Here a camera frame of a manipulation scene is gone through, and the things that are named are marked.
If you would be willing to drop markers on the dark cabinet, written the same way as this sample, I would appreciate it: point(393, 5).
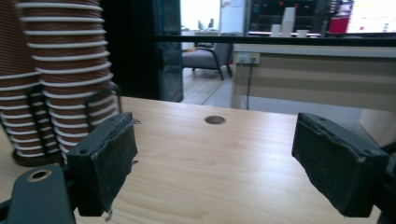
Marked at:
point(137, 46)

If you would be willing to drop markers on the beige striped counter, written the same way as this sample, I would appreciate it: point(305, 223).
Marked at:
point(311, 77)

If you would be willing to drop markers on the tall stack of brown cups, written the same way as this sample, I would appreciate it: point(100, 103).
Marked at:
point(68, 62)

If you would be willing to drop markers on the dark round table grommet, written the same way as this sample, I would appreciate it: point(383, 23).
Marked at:
point(214, 119)

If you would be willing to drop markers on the white wall power outlet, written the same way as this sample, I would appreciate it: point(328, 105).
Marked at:
point(248, 58)

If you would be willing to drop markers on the small white cup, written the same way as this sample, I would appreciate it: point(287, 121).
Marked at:
point(302, 33)
point(275, 30)

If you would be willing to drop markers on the tall white cup stack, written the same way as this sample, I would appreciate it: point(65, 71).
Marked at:
point(288, 21)

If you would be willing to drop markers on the short stack of brown cups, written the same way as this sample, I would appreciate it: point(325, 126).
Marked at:
point(12, 37)

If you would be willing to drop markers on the dark shelf unit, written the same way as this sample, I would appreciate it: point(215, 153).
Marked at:
point(280, 12)

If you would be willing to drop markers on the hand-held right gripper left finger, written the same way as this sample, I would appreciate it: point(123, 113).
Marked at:
point(102, 161)

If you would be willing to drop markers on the black horizontal bar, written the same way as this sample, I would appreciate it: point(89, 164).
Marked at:
point(280, 40)

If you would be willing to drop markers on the grey armchair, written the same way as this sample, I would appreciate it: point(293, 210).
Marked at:
point(202, 59)

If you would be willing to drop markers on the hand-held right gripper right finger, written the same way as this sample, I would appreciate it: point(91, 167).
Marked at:
point(339, 168)

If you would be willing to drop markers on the red box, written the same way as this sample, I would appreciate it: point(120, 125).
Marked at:
point(339, 24)

